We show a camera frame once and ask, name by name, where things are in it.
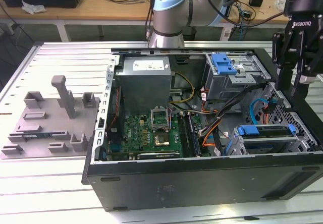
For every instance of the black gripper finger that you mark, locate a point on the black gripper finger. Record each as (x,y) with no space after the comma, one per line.
(311,65)
(283,57)

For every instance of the hard disk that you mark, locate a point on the hard disk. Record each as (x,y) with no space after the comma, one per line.
(248,130)

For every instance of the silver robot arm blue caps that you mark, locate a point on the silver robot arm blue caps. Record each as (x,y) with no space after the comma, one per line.
(171,14)

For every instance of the metal disk bay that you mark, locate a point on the metal disk bay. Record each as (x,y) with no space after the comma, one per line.
(267,140)

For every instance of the clear plastic bags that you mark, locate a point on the clear plastic bags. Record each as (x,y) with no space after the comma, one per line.
(280,4)

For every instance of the small black cube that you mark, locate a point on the small black cube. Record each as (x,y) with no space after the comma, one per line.
(256,0)

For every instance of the blue drive latch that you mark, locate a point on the blue drive latch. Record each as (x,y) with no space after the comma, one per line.
(222,65)

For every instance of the metal optical drive cage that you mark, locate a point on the metal optical drive cage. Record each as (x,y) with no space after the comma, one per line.
(227,85)

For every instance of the black bin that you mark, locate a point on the black bin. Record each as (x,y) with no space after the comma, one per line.
(189,33)

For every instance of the installed RAM stick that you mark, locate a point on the installed RAM stick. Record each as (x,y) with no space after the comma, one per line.
(193,135)

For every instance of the black RAM slot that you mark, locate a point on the black RAM slot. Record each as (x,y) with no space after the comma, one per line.
(183,133)

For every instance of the grey power supply unit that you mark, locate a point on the grey power supply unit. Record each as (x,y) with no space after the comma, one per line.
(141,87)

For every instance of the CPU socket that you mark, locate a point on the CPU socket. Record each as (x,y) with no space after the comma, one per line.
(161,140)

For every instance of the black graphics card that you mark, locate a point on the black graphics card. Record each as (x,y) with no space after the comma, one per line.
(159,155)

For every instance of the black table clip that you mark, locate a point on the black table clip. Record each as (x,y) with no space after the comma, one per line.
(251,218)

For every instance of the black PC case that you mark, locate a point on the black PC case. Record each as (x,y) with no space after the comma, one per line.
(176,183)

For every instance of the green motherboard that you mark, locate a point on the green motherboard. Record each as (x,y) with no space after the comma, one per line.
(136,133)

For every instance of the wooden desk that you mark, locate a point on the wooden desk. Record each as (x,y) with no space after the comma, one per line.
(75,13)

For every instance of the grey parts rack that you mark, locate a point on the grey parts rack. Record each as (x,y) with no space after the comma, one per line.
(50,125)

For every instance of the crumpled white plastic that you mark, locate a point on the crumpled white plastic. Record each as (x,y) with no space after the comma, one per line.
(32,8)

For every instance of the green RAM stick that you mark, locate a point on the green RAM stick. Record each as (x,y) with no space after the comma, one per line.
(38,135)

